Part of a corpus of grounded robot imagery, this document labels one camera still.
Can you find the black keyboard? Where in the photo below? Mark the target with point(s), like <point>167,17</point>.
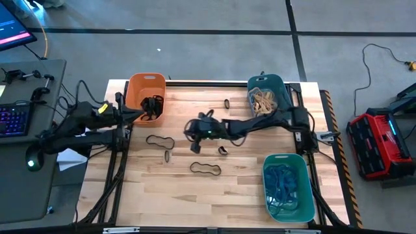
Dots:
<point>14,120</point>

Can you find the black floor equipment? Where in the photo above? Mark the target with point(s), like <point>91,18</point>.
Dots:
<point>408,94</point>

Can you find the orange plastic basket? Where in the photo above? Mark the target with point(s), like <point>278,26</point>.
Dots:
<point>143,87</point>

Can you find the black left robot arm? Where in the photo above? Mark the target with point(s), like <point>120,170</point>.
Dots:
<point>81,139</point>

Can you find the thin blue rubber band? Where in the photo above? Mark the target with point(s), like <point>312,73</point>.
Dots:
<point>271,203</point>

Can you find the beige masking tape roll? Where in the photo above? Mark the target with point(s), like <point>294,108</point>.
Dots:
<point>255,97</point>

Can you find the small black rubber band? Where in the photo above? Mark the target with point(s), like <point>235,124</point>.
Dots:
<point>227,104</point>
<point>165,156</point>
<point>146,104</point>
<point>220,151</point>

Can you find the red black equipment case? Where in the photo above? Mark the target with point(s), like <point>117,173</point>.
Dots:
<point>377,143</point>

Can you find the green plastic basket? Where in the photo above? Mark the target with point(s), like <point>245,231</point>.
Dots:
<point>307,195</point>

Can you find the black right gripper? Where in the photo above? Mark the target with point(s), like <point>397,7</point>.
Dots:
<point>211,130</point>

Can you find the black computer mouse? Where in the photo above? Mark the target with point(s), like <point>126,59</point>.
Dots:
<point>32,161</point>

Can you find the yellow plug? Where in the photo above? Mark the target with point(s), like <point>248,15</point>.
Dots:
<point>412,66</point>

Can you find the wide tan rubber band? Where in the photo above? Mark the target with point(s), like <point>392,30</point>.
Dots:
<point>273,102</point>
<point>269,109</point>
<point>260,107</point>
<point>268,96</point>

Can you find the hazard striped strip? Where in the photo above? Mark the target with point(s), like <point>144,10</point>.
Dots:
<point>344,169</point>

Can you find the grey desk panel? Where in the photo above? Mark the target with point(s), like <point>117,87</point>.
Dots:
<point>19,195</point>
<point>48,94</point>

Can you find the silver frame bracket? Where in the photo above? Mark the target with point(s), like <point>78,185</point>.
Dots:
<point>326,136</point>

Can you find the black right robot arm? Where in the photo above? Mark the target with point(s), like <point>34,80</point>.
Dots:
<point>260,122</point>

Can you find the computer monitor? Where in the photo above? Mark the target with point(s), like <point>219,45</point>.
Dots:
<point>13,29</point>

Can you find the white paper sheet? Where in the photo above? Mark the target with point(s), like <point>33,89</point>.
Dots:
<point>70,159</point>

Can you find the silver rail bracket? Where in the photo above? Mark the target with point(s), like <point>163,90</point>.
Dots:
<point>120,230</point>
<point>302,231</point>

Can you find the black clamp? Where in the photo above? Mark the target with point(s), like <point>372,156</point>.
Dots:
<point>39,93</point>
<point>13,75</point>

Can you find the dark teal plastic basket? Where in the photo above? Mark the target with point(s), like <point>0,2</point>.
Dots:
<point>269,82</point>

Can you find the black table rail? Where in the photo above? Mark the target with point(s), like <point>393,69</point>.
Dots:
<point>162,230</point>
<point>208,84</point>

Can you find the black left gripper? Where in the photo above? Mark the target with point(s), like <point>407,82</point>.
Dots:
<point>110,115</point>

